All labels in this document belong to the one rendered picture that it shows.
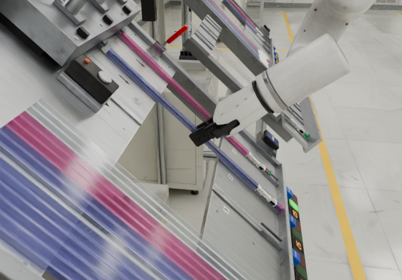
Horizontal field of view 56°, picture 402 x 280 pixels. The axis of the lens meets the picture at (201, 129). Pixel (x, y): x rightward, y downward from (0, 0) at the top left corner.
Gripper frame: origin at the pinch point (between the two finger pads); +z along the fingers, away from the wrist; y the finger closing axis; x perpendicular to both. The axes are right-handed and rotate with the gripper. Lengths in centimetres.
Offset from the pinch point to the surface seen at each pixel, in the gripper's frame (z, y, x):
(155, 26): 26, -92, -22
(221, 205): -0.4, 14.3, 9.2
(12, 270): 2, 48, -14
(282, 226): -4.2, 5.8, 25.1
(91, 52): 5.6, 4.3, -26.3
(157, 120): 53, -92, 13
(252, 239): -1.8, 15.8, 17.7
